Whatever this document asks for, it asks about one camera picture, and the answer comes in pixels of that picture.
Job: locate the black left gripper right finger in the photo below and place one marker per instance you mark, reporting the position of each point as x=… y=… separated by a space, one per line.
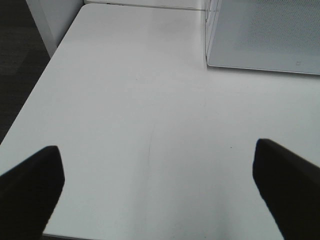
x=290 y=188

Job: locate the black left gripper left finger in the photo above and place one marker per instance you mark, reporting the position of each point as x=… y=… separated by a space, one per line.
x=29 y=193

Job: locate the white microwave door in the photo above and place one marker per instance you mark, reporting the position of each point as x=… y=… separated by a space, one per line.
x=268 y=35

